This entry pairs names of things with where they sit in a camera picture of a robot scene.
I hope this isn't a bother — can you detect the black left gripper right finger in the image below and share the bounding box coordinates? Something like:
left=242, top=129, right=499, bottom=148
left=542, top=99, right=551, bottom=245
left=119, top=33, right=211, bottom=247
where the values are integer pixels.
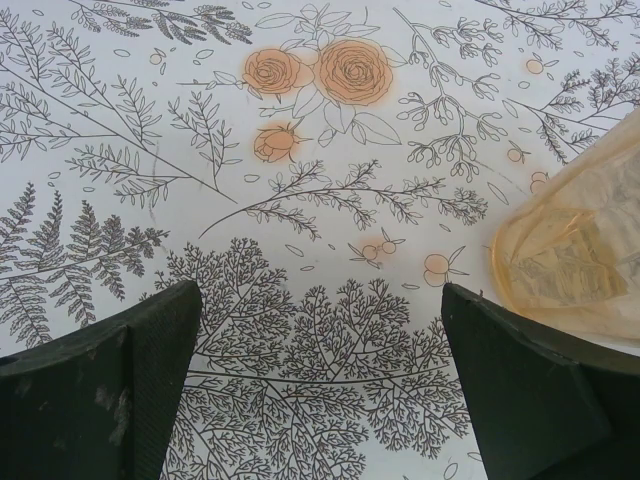
left=441, top=282, right=640, bottom=480

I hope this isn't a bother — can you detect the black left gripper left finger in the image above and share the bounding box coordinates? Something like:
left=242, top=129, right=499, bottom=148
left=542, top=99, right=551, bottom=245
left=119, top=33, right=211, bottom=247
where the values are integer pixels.
left=0, top=278, right=203, bottom=480

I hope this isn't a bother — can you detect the orange plastic glass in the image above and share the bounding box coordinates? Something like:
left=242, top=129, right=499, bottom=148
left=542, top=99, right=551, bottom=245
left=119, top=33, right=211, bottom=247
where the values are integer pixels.
left=488, top=105, right=640, bottom=345

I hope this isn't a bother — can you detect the floral table cover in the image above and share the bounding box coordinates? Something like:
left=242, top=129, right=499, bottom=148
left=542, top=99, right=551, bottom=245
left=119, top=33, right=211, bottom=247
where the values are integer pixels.
left=0, top=0, right=640, bottom=480

